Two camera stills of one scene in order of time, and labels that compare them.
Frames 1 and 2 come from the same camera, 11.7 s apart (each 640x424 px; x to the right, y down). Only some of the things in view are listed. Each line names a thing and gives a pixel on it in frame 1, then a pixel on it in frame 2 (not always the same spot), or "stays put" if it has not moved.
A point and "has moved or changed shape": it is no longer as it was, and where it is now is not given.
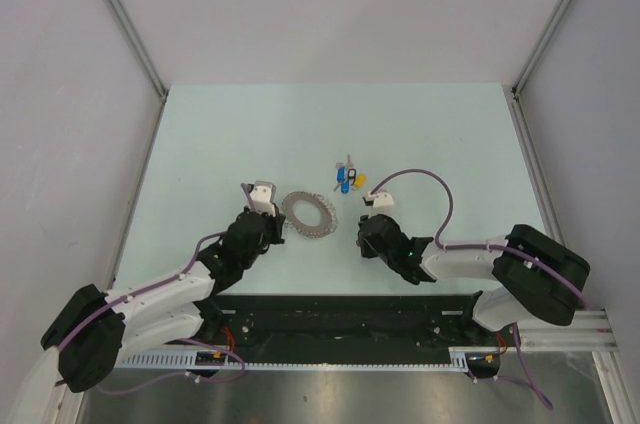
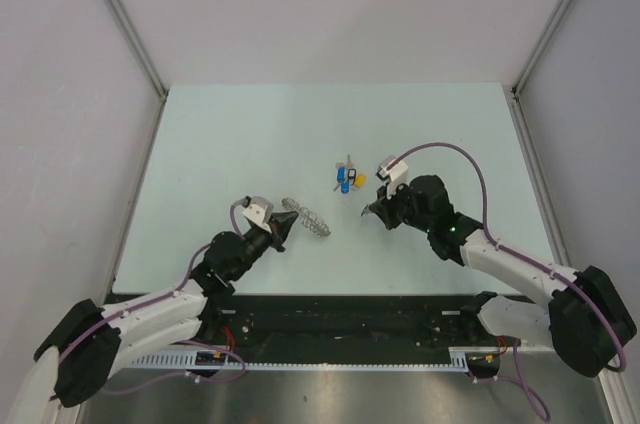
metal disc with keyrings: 329,219 has moved or changed shape
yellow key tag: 360,180 stays put
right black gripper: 365,250 -> 384,205
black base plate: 351,321 stays put
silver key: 349,165 stays put
